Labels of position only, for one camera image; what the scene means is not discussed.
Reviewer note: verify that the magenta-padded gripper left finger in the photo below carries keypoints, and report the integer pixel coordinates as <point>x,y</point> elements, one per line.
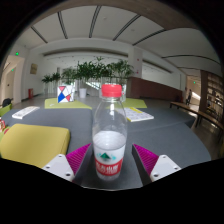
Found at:
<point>58,166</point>

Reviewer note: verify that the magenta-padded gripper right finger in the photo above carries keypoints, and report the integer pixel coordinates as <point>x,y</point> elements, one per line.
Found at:
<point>165,166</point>

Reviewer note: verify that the clear red-capped water bottle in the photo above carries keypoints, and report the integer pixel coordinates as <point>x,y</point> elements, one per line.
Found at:
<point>109,150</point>

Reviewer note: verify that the white yellow-edged booklet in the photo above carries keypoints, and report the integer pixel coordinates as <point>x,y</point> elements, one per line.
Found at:
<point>138,114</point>

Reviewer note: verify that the long wooden bench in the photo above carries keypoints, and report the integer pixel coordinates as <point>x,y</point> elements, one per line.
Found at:
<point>200,115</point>

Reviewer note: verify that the white printed booklet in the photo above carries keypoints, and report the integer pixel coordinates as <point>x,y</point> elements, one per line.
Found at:
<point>26,112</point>

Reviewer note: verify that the white red blue polyhedron box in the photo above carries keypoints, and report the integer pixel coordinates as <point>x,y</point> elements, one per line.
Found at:
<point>65,94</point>

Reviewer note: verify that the person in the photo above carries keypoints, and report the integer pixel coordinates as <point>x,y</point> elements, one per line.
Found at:
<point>189,97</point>

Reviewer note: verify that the green armchair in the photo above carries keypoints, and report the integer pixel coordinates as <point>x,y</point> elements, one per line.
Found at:
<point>5,110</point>

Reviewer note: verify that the brown wooden counter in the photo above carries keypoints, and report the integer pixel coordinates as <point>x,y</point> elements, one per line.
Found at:
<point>153,89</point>

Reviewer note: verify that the wooden shelf unit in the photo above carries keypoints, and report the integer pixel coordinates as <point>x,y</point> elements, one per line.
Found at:
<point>215,96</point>

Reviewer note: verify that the row of potted green plants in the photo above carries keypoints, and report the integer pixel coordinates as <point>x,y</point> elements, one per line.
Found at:
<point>90,71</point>

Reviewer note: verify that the green exit sign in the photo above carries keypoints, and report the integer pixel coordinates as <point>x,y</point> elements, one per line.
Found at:
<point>17,53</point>

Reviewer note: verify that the framed wall picture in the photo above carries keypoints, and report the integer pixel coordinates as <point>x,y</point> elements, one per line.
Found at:
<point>33,68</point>

